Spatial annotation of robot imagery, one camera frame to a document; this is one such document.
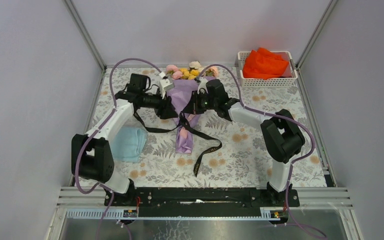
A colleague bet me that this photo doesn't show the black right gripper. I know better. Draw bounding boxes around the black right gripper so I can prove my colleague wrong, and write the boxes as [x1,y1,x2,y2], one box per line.
[182,91,217,116]

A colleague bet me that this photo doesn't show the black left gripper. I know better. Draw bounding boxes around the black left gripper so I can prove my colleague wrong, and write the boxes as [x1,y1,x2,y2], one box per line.
[140,87,179,120]

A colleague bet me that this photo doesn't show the pink purple wrapping paper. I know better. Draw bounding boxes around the pink purple wrapping paper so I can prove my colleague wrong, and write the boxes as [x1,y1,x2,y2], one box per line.
[167,79,199,154]

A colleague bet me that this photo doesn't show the yellow fake flower stem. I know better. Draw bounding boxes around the yellow fake flower stem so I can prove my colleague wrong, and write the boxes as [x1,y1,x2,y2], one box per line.
[179,68,200,80]

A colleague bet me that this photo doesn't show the pink fake flower stem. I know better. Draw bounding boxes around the pink fake flower stem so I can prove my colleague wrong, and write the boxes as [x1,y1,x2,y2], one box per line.
[206,66,219,77]
[165,64,184,80]

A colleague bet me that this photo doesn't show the black printed ribbon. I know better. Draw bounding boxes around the black printed ribbon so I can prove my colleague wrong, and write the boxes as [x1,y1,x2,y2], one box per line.
[132,109,223,178]

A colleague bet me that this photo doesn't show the white fake flower stem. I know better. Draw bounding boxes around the white fake flower stem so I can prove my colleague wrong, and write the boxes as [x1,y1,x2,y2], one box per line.
[188,61,202,70]

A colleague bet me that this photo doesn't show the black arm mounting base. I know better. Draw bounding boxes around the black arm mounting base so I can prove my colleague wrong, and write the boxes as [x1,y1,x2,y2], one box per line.
[104,187,300,218]

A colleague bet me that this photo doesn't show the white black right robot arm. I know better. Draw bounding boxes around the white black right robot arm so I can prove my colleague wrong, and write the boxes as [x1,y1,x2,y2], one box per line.
[182,77,306,206]

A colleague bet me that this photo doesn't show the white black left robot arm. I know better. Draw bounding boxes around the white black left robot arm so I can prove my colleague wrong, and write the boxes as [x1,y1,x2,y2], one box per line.
[71,72,178,206]

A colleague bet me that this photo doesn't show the light blue towel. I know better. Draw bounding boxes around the light blue towel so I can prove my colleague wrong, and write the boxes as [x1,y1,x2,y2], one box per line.
[110,127,147,163]

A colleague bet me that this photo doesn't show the floral patterned table mat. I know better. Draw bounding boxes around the floral patterned table mat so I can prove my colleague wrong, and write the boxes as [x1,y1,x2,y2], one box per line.
[91,67,327,188]

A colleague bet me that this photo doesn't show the orange cloth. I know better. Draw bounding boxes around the orange cloth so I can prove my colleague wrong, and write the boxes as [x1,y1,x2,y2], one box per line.
[242,47,289,80]

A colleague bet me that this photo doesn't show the white perforated plastic basket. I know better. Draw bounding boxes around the white perforated plastic basket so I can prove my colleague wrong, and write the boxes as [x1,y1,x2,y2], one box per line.
[237,51,298,88]

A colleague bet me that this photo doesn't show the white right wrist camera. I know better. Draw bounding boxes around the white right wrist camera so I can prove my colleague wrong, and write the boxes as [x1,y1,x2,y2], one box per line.
[197,77,208,96]

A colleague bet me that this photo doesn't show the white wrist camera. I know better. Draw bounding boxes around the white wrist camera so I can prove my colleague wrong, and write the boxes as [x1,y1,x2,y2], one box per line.
[197,77,208,96]
[159,76,175,99]

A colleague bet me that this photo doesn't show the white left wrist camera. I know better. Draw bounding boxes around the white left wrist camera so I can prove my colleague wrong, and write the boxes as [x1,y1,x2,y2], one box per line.
[159,76,175,99]

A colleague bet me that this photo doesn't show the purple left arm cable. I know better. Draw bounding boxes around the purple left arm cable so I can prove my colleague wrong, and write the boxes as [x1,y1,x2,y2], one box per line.
[74,57,164,240]

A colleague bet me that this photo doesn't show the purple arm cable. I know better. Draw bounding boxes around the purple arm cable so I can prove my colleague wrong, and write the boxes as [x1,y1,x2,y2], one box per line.
[74,57,164,240]
[195,63,329,239]

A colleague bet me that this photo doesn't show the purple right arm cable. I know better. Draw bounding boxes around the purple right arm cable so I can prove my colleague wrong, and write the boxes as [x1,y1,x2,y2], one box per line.
[195,63,329,239]

